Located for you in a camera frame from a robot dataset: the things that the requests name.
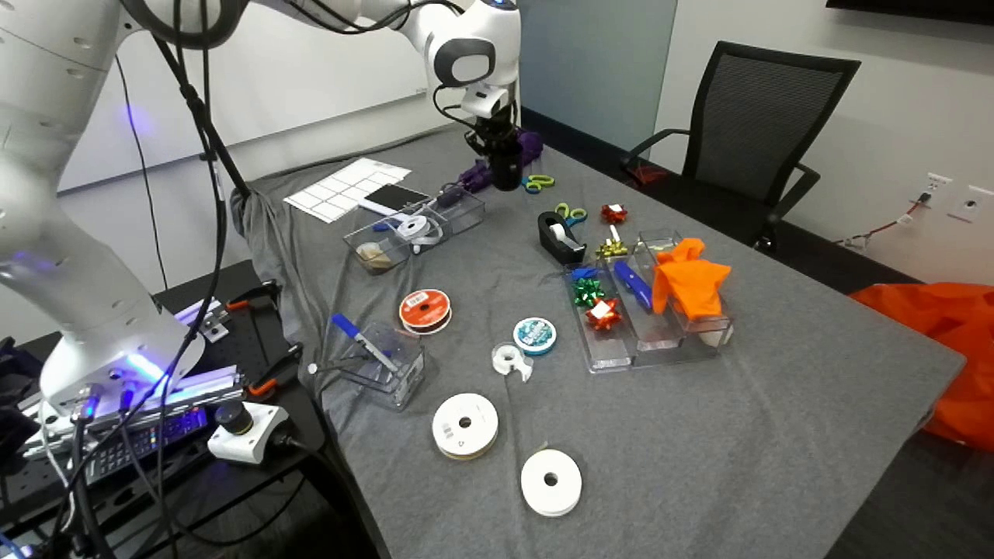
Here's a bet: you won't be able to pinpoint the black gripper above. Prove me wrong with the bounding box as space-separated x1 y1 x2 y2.
463 90 520 165

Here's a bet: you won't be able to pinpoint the black cup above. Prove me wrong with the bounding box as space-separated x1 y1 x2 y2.
488 142 522 189

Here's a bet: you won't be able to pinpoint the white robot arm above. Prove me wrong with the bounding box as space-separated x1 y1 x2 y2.
0 0 522 411

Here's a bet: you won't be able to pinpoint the small digital scale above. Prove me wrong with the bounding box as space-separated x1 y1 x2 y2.
369 183 425 212

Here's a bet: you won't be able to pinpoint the purple folded umbrella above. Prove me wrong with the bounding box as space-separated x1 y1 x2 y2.
436 127 544 209

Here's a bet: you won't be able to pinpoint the black tape dispenser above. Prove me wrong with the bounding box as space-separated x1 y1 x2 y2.
538 212 587 266

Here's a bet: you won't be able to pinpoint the green yellow bow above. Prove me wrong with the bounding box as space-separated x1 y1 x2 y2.
553 203 587 228

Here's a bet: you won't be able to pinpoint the small red bow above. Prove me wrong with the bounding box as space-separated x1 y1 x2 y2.
599 203 631 223

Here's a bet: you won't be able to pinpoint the clear tray with white ribbon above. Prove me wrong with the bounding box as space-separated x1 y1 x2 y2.
346 200 485 275

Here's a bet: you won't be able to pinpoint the white grid paper sheet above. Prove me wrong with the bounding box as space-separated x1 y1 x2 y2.
286 160 408 223

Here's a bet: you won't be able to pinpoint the gold gift bow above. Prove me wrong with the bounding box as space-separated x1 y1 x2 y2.
596 240 631 260

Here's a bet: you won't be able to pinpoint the green blue gift bow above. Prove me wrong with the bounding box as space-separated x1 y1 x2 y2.
568 268 605 307

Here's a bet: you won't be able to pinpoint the orange ribbon spool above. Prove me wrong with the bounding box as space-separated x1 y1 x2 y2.
397 288 455 335

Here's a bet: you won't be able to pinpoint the clear tray with blue item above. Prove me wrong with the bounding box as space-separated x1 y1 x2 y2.
610 258 679 352

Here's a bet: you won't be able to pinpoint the teal ribbon spool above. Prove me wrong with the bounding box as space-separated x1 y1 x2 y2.
513 316 560 357

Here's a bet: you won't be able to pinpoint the red gift bow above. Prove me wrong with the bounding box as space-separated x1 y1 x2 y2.
583 300 621 332

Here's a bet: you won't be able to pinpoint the small white tape roll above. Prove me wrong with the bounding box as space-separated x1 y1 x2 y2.
492 344 534 382

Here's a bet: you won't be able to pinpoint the clear tray with bows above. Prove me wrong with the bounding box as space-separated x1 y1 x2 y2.
566 266 631 377

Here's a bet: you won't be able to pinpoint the orange tissue paper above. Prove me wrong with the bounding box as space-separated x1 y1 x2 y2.
654 236 731 320

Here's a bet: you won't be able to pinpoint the clear box with blue pen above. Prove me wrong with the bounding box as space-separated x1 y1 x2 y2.
329 314 425 411

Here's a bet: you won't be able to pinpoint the grey table cloth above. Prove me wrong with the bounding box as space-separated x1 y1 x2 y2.
241 172 961 559

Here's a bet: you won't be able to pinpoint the black office chair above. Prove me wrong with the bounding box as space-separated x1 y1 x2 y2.
621 41 860 253

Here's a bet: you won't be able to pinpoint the white ribbon spool near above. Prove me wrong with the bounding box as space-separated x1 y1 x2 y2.
432 391 501 461

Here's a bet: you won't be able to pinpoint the white ribbon spool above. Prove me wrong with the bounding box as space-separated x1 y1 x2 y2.
520 448 583 518
432 391 501 461

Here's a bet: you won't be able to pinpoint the black tripod pole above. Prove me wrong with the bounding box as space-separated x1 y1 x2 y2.
152 35 251 200

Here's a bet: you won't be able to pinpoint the white ribbon spool front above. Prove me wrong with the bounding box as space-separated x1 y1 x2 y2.
520 448 583 518

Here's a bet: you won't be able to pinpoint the white emergency stop button box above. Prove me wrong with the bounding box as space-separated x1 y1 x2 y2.
207 402 288 467

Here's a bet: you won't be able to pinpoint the orange fabric on floor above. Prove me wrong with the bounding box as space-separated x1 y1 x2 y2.
853 283 994 450

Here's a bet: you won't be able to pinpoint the green scissors handles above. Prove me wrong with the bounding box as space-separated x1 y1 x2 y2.
522 174 557 196

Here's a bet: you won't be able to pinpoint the wall power outlet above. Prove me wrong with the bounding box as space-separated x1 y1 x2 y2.
917 172 953 209

